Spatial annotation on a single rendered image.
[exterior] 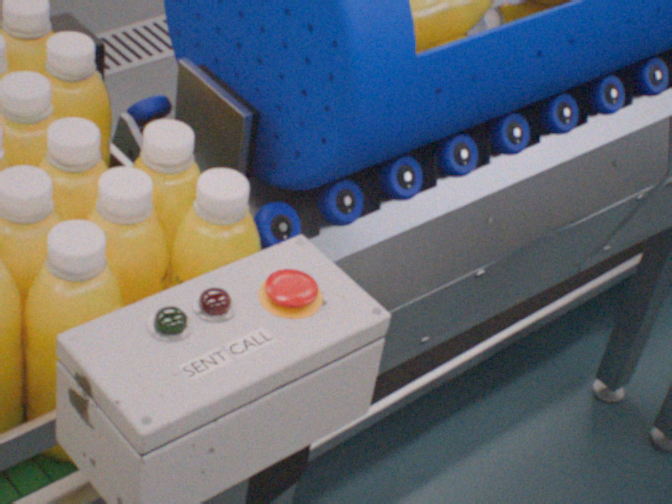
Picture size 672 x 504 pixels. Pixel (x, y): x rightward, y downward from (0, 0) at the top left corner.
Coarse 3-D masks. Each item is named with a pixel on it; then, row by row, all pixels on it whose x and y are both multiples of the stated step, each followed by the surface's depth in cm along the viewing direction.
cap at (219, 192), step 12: (204, 180) 96; (216, 180) 97; (228, 180) 97; (240, 180) 97; (204, 192) 95; (216, 192) 95; (228, 192) 96; (240, 192) 96; (204, 204) 96; (216, 204) 95; (228, 204) 95; (240, 204) 96; (228, 216) 96
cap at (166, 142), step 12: (168, 120) 101; (144, 132) 100; (156, 132) 100; (168, 132) 100; (180, 132) 100; (192, 132) 101; (144, 144) 100; (156, 144) 99; (168, 144) 99; (180, 144) 99; (192, 144) 100; (156, 156) 99; (168, 156) 99; (180, 156) 100
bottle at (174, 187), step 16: (144, 160) 100; (192, 160) 101; (160, 176) 101; (176, 176) 101; (192, 176) 102; (160, 192) 100; (176, 192) 101; (192, 192) 102; (160, 208) 101; (176, 208) 101; (176, 224) 102
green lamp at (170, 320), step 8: (160, 312) 83; (168, 312) 83; (176, 312) 83; (184, 312) 84; (160, 320) 83; (168, 320) 83; (176, 320) 83; (184, 320) 83; (160, 328) 83; (168, 328) 82; (176, 328) 83; (184, 328) 83
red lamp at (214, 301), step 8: (216, 288) 85; (200, 296) 85; (208, 296) 85; (216, 296) 85; (224, 296) 85; (200, 304) 85; (208, 304) 84; (216, 304) 84; (224, 304) 85; (208, 312) 85; (216, 312) 85; (224, 312) 85
